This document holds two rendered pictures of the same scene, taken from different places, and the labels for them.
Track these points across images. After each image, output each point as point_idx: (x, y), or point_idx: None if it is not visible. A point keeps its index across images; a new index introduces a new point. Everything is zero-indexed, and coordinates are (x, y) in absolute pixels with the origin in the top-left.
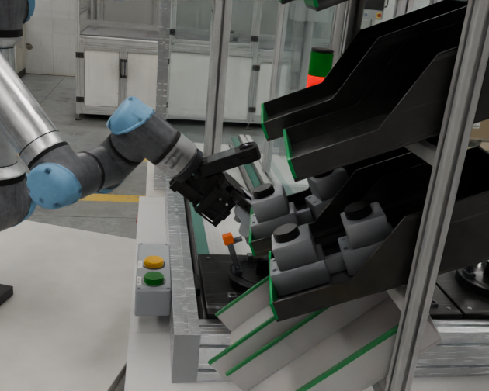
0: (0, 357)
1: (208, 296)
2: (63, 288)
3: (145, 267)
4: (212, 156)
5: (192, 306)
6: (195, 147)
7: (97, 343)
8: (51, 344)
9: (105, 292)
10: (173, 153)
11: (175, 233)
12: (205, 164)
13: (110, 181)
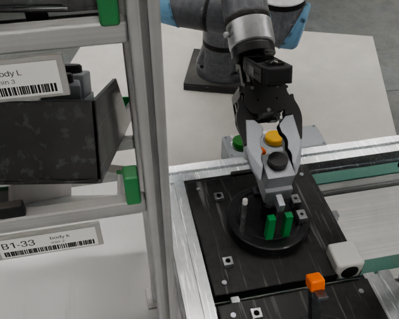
0: (173, 111)
1: (217, 181)
2: None
3: (265, 135)
4: (267, 57)
5: (205, 174)
6: (250, 35)
7: (201, 151)
8: (194, 129)
9: None
10: (228, 28)
11: (355, 146)
12: (244, 57)
13: (217, 30)
